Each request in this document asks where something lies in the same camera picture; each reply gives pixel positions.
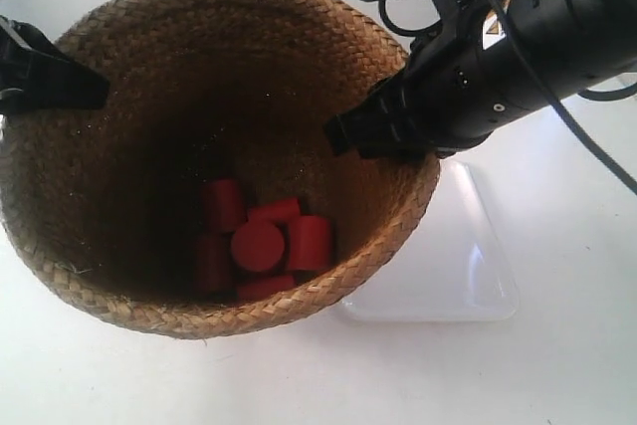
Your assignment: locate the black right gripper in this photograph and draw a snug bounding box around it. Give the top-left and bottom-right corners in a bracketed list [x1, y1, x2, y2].
[323, 21, 528, 164]

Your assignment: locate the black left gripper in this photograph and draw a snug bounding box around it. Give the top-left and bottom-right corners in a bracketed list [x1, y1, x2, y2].
[1, 16, 109, 114]

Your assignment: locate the red cylinder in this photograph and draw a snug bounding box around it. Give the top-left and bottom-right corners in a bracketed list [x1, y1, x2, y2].
[236, 274, 296, 302]
[201, 178, 247, 233]
[287, 215, 333, 272]
[193, 234, 234, 294]
[247, 197, 302, 225]

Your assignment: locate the red cylinder face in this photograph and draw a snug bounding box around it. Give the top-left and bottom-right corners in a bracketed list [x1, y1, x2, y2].
[230, 221, 286, 275]

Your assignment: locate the woven straw basket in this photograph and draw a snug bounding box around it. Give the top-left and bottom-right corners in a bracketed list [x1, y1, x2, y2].
[1, 0, 440, 339]

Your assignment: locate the red cylinder bottom front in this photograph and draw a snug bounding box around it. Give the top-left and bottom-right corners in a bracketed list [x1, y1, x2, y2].
[236, 274, 296, 302]

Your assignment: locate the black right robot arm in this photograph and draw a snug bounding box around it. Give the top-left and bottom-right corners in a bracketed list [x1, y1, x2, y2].
[324, 0, 636, 158]

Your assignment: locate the white plastic tray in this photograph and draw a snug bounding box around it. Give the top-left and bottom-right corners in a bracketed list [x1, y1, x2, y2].
[339, 160, 520, 323]

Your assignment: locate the black camera cable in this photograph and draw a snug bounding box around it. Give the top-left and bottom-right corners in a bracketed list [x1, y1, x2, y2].
[377, 0, 637, 195]

